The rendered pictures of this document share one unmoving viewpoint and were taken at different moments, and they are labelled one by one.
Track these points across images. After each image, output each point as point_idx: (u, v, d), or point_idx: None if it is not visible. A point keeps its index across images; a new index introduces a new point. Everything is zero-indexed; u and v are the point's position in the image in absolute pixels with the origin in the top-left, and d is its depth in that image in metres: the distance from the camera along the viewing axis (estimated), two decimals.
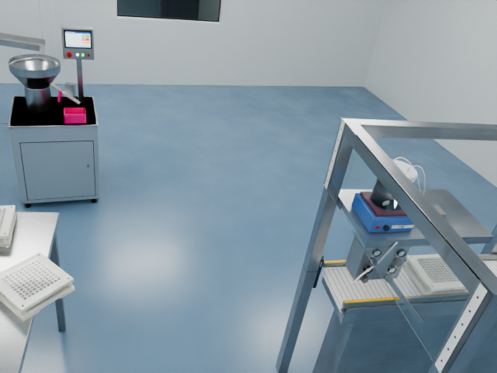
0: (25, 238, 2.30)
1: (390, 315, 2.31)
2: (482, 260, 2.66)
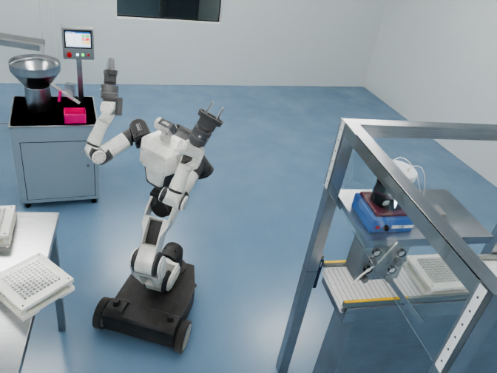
0: (25, 238, 2.30)
1: (390, 315, 2.31)
2: (482, 260, 2.66)
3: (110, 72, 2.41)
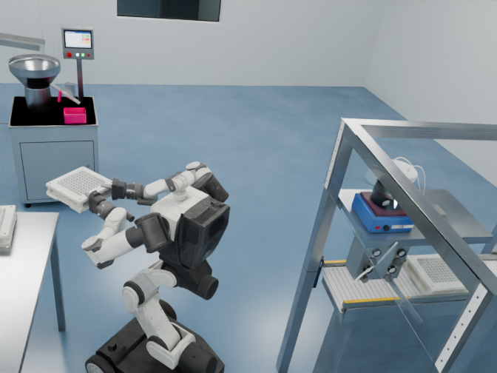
0: (25, 238, 2.30)
1: (390, 315, 2.31)
2: (482, 260, 2.66)
3: None
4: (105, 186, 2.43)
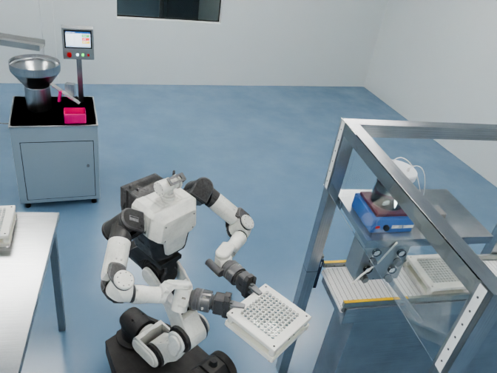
0: (25, 238, 2.30)
1: (390, 315, 2.31)
2: (482, 260, 2.66)
3: None
4: (239, 302, 1.89)
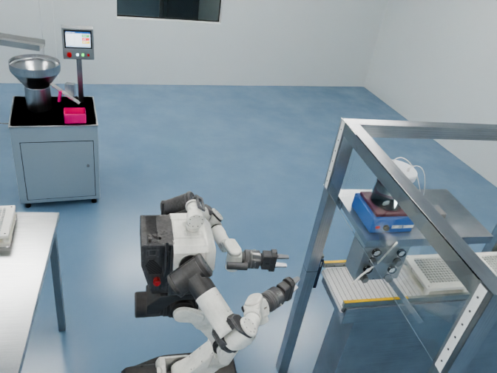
0: (25, 238, 2.30)
1: (390, 315, 2.31)
2: None
3: (285, 300, 2.10)
4: (293, 277, 2.10)
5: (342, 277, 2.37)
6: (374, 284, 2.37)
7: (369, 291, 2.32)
